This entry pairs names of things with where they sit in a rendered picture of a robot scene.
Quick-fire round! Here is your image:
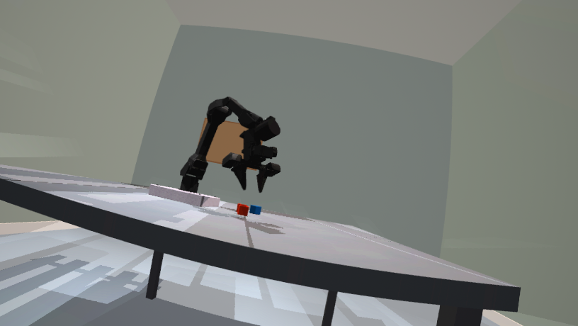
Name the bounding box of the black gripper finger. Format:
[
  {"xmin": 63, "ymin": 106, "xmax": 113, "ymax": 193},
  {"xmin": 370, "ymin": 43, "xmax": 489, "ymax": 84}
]
[
  {"xmin": 256, "ymin": 169, "xmax": 273, "ymax": 193},
  {"xmin": 231, "ymin": 163, "xmax": 247, "ymax": 191}
]

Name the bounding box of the blue cube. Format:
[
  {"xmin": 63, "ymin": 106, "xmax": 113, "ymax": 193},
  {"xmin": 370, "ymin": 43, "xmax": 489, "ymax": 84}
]
[{"xmin": 249, "ymin": 205, "xmax": 261, "ymax": 215}]

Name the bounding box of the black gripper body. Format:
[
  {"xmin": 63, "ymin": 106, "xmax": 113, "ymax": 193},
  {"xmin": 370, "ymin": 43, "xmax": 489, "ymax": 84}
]
[{"xmin": 222, "ymin": 142, "xmax": 281, "ymax": 177}]

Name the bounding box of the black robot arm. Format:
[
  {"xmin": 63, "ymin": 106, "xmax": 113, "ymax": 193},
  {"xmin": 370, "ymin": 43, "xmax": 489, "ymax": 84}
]
[{"xmin": 179, "ymin": 96, "xmax": 281, "ymax": 193}]

